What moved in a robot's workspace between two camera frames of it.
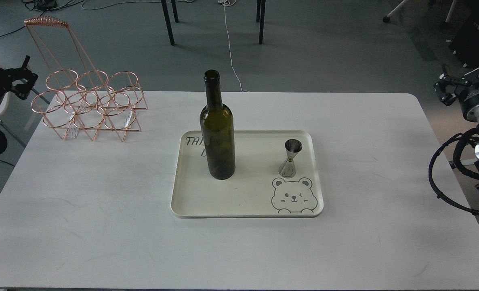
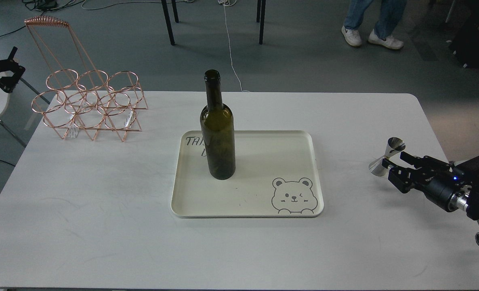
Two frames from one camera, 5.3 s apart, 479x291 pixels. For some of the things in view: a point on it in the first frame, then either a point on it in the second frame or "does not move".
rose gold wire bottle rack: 76,95 does not move
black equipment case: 474,44 does not move
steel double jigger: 287,169 to 394,144
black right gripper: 447,87 to 444,184
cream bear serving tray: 257,189 does not move
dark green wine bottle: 217,127 does not move
